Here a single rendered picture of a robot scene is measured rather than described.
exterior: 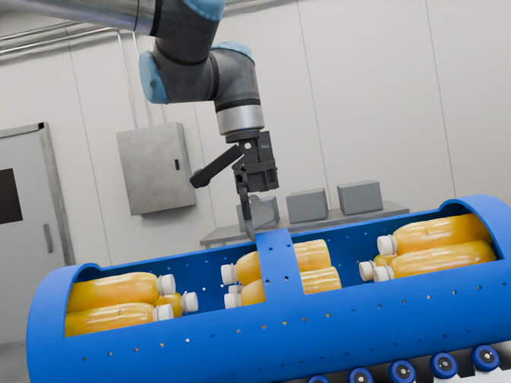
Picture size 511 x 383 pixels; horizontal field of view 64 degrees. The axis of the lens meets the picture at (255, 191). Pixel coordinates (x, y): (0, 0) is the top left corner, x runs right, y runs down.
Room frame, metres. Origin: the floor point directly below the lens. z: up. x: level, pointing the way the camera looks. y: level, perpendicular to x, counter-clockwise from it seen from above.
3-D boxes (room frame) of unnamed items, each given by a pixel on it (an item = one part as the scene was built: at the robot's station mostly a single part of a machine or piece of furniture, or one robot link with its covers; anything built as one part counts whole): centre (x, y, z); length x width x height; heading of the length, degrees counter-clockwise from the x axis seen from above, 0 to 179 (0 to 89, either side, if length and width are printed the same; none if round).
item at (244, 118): (0.81, 0.00, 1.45); 0.10 x 0.09 x 0.05; 1
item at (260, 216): (0.79, 0.00, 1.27); 0.06 x 0.03 x 0.09; 91
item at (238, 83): (0.80, 0.01, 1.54); 0.10 x 0.09 x 0.12; 120
